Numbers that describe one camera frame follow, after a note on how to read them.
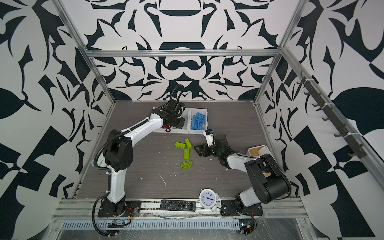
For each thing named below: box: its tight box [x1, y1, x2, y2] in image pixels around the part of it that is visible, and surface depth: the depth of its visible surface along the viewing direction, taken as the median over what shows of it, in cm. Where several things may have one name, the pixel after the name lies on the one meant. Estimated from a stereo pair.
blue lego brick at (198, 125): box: [194, 122, 205, 130], surface depth 104 cm
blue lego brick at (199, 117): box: [191, 112, 206, 122], surface depth 109 cm
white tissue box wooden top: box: [245, 145, 272, 158], surface depth 89 cm
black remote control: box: [160, 200, 196, 212], surface depth 76 cm
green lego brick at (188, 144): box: [185, 138, 193, 150], surface depth 96 cm
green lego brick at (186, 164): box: [180, 161, 193, 170], surface depth 89 cm
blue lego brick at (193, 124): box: [190, 119, 197, 130], surface depth 104 cm
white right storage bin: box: [188, 108, 208, 135], surface depth 104 cm
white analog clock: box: [199, 188, 220, 212], surface depth 77 cm
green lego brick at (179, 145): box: [175, 142, 186, 149], surface depth 96 cm
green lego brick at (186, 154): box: [183, 149, 190, 160], surface depth 94 cm
